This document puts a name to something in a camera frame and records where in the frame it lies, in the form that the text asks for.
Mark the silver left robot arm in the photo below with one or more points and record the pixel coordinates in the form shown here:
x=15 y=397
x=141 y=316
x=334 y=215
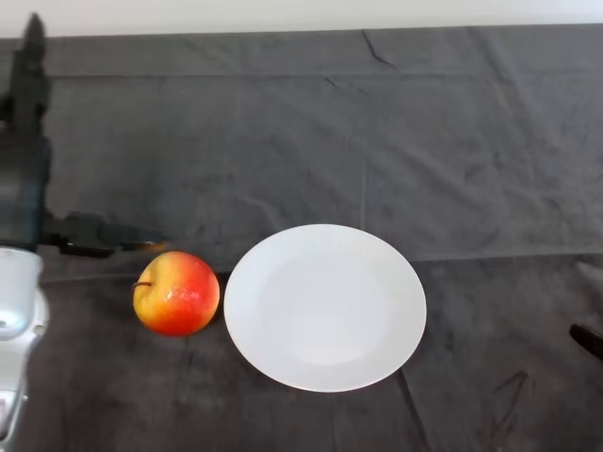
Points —
x=16 y=306

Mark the red yellow apple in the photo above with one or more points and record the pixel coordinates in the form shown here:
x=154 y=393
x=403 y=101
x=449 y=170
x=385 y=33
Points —
x=181 y=301

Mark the black table cloth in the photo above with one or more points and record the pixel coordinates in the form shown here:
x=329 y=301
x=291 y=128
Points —
x=306 y=141

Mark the white round plate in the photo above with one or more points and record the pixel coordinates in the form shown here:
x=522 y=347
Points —
x=325 y=311

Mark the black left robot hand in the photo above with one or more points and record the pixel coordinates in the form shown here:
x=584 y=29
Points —
x=23 y=188

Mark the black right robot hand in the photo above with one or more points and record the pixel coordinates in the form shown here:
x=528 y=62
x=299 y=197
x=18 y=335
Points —
x=590 y=340

